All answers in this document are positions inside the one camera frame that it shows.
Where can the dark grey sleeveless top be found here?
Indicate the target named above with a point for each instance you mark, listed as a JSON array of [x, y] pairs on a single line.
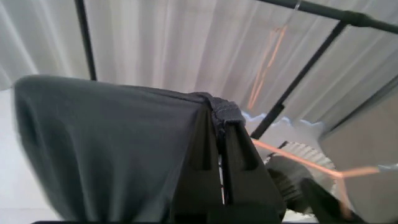
[[109, 140]]

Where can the black clothes rack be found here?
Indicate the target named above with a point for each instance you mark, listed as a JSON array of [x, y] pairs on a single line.
[[295, 81]]

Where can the white laundry basket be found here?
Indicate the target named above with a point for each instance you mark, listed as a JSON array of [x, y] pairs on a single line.
[[308, 155]]

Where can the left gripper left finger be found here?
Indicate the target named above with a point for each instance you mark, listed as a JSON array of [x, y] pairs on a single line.
[[199, 186]]

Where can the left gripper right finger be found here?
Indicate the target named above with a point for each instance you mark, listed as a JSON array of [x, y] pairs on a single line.
[[248, 186]]

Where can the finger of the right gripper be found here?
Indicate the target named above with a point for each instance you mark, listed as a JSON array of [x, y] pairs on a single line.
[[323, 202]]

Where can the pink clothes hanger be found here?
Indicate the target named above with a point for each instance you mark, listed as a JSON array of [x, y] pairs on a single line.
[[267, 65], [298, 159]]

